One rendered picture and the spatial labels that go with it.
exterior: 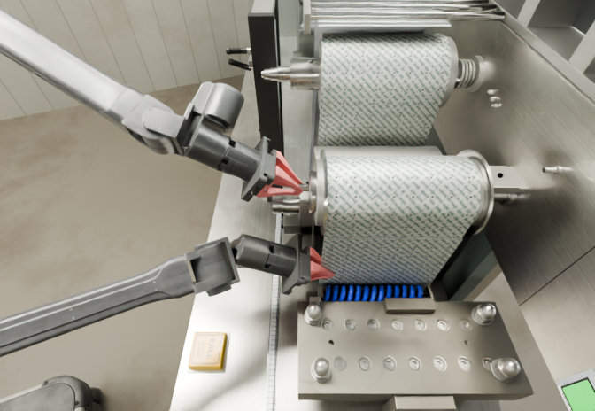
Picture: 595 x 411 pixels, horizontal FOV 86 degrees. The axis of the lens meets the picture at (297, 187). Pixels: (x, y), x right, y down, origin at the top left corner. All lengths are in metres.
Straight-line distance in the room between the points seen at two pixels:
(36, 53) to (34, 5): 2.71
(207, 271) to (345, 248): 0.24
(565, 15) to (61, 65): 0.77
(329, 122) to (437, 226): 0.29
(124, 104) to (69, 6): 2.78
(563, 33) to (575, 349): 0.47
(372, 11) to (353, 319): 0.57
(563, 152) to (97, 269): 2.11
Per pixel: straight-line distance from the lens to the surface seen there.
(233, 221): 0.97
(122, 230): 2.30
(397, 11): 0.67
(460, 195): 0.55
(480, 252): 0.75
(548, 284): 0.61
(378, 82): 0.64
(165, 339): 1.85
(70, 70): 0.59
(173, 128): 0.50
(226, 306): 0.84
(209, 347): 0.79
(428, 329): 0.71
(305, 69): 0.67
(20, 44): 0.64
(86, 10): 3.29
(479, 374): 0.72
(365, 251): 0.59
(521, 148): 0.64
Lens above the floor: 1.66
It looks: 48 degrees down
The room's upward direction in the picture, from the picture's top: straight up
